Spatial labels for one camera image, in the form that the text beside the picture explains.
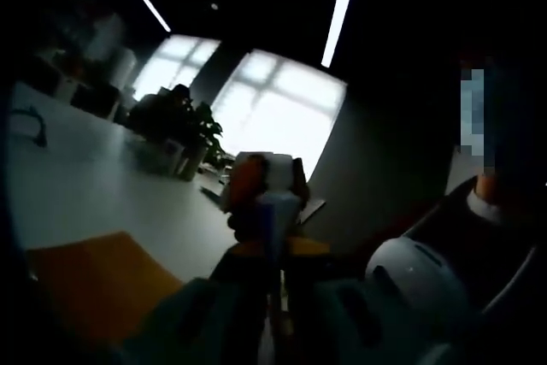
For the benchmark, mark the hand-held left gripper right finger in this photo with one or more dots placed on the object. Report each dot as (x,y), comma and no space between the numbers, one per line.
(354,331)

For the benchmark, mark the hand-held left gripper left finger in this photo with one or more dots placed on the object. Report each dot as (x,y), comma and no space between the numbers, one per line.
(184,331)

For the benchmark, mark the white toothpaste cap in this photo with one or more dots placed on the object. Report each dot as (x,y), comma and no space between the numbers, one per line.
(281,172)

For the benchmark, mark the white blue toothpaste tube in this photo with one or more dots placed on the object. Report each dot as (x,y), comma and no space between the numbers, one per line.
(278,219)

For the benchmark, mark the black pen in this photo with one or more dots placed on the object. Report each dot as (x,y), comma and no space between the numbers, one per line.
(211,192)

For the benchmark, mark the large window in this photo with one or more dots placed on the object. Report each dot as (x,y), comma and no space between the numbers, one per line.
(282,117)
(175,66)

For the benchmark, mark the green potted plant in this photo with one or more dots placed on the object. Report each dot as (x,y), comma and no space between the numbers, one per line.
(207,125)

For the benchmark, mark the white bottle with blue label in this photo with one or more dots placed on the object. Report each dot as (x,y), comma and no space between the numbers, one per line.
(177,155)

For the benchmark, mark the white table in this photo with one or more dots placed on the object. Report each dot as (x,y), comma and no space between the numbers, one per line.
(85,194)

